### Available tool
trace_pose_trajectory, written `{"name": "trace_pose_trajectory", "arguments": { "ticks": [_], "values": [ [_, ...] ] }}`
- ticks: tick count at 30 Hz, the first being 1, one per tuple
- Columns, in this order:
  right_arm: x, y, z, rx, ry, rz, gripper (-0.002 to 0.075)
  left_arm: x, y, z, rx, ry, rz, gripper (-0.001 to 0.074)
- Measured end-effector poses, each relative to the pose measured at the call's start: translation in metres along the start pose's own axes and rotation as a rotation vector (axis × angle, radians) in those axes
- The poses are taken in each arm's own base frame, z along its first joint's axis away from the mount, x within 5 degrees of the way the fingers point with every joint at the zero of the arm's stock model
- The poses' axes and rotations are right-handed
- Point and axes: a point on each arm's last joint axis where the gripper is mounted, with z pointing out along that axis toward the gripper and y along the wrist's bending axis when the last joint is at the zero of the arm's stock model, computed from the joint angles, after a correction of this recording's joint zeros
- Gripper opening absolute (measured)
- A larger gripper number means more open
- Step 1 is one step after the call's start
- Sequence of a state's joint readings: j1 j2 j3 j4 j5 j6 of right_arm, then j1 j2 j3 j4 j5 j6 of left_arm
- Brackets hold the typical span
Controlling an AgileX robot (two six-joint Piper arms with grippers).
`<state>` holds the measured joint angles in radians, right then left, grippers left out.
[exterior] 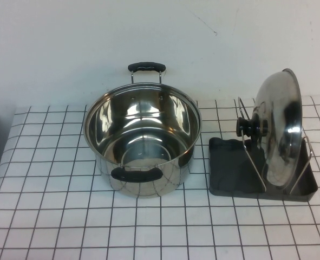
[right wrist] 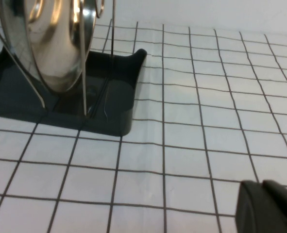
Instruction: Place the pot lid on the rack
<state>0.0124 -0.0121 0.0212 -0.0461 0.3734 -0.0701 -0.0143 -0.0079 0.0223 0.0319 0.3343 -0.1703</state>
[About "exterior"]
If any steel pot lid black knob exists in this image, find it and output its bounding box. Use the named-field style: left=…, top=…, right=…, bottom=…
left=235, top=68, right=304, bottom=190

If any stainless steel cooking pot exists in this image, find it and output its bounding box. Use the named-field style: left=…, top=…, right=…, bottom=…
left=83, top=61, right=203, bottom=199

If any black tray wire lid rack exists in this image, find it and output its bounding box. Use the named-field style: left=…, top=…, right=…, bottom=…
left=208, top=96, right=319, bottom=203

